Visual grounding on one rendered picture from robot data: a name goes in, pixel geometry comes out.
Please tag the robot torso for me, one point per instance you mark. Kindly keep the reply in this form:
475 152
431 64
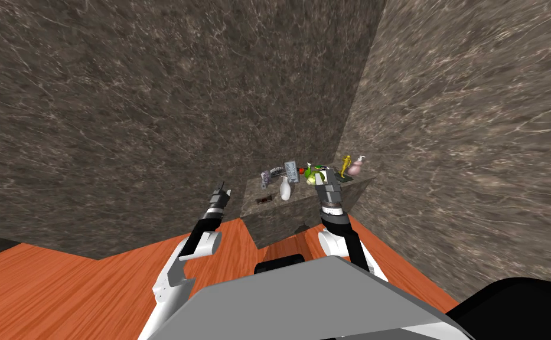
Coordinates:
303 302

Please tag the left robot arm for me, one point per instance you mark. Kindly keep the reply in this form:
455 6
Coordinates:
199 243

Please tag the yellow figurine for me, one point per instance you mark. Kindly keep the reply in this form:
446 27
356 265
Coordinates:
346 165

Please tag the green round object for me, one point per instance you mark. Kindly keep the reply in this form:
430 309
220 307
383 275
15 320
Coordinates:
311 177

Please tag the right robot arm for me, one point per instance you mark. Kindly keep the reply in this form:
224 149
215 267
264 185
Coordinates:
339 236

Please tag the dark brown flat object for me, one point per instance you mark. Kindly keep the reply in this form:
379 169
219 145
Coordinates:
264 200

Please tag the white vase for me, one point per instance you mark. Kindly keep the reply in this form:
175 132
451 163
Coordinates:
284 190

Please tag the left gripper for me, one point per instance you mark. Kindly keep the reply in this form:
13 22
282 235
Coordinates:
220 197

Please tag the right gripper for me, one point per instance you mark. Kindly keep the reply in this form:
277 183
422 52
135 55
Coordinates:
329 192

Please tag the pink soap dispenser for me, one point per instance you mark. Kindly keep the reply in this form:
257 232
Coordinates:
355 167

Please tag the grey flat box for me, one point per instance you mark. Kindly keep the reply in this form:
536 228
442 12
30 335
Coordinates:
291 171

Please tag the grey striped object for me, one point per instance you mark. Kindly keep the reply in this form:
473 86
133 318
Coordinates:
270 176

